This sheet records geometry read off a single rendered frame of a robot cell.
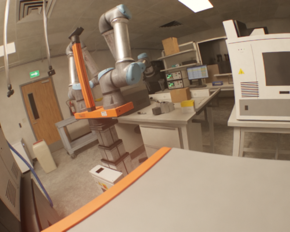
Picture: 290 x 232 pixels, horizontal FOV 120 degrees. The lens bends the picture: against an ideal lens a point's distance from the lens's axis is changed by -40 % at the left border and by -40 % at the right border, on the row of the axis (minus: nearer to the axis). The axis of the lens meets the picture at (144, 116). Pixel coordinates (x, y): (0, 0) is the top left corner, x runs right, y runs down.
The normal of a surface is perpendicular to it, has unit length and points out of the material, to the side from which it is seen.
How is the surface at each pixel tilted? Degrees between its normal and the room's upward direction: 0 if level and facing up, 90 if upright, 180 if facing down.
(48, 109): 90
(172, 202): 0
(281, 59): 90
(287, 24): 90
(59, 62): 90
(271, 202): 0
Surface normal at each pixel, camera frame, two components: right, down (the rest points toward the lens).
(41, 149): 0.69, -0.07
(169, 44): -0.65, 0.36
